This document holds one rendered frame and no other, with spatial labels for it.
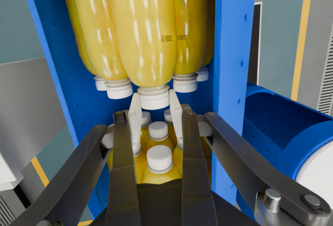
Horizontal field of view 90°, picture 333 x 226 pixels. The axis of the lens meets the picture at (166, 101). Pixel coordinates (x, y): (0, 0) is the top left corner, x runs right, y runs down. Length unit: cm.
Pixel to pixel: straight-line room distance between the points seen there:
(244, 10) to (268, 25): 148
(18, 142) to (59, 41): 41
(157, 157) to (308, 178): 49
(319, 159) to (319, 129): 9
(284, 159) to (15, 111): 83
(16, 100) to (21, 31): 101
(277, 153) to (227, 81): 53
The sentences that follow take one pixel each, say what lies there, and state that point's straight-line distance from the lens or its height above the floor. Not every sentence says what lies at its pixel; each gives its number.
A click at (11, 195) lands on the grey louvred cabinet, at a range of 220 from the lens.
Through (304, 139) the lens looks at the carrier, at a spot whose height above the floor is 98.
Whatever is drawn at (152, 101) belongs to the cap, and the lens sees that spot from 20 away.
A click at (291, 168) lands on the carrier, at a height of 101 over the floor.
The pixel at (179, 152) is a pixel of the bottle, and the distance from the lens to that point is 32.
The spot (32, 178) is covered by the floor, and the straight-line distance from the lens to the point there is 219.
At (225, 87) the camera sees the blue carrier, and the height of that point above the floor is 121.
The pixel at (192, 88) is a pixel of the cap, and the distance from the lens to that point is 26.
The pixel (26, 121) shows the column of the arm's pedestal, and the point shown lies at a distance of 69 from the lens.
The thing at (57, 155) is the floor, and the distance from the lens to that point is 192.
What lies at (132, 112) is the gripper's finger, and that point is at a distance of 16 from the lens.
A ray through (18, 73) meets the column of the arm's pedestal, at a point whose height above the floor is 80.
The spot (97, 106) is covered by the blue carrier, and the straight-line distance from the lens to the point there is 38.
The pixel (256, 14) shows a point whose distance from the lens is 143.
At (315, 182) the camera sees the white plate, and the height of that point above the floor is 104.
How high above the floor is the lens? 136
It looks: 69 degrees down
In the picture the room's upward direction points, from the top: 165 degrees clockwise
